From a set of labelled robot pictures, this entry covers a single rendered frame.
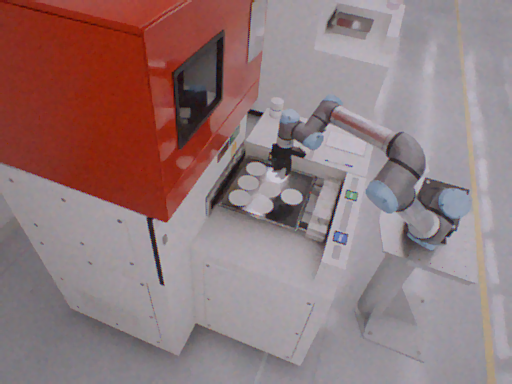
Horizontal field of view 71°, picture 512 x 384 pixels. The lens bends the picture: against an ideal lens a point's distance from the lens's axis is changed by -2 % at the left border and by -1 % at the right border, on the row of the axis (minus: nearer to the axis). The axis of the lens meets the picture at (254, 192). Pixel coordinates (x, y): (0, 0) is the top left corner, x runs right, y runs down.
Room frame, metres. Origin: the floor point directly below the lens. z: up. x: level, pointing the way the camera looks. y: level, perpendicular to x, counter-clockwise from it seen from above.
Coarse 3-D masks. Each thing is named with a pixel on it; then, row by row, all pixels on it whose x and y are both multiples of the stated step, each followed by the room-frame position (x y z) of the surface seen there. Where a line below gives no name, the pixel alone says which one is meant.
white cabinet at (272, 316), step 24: (192, 264) 0.89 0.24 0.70; (216, 264) 0.86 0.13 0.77; (216, 288) 0.85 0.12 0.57; (240, 288) 0.82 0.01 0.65; (264, 288) 0.79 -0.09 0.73; (288, 288) 0.77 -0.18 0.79; (216, 312) 0.85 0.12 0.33; (240, 312) 0.82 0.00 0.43; (264, 312) 0.79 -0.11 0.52; (288, 312) 0.76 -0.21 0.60; (312, 312) 0.74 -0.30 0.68; (240, 336) 0.82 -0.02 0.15; (264, 336) 0.78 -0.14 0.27; (288, 336) 0.75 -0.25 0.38; (312, 336) 0.72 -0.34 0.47; (288, 360) 0.74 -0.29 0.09
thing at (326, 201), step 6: (324, 186) 1.30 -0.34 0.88; (330, 186) 1.31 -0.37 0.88; (324, 192) 1.26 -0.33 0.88; (330, 192) 1.26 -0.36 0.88; (336, 192) 1.27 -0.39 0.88; (318, 198) 1.21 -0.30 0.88; (324, 198) 1.22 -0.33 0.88; (330, 198) 1.22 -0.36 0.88; (318, 204) 1.17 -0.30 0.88; (324, 204) 1.18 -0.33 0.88; (330, 204) 1.18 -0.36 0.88; (318, 210) 1.14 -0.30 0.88; (324, 210) 1.14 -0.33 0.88; (330, 210) 1.15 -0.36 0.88; (312, 222) 1.06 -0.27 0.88; (318, 222) 1.07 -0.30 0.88; (306, 234) 1.00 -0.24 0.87; (312, 234) 0.99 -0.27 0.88; (318, 240) 0.98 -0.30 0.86
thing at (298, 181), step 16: (256, 160) 1.41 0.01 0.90; (240, 176) 1.28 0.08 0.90; (256, 176) 1.29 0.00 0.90; (272, 176) 1.31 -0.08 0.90; (288, 176) 1.32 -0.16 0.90; (304, 176) 1.33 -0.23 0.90; (256, 192) 1.19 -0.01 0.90; (304, 192) 1.22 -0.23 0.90; (240, 208) 1.08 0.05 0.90; (272, 208) 1.10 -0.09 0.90; (288, 208) 1.11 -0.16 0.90; (288, 224) 1.02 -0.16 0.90
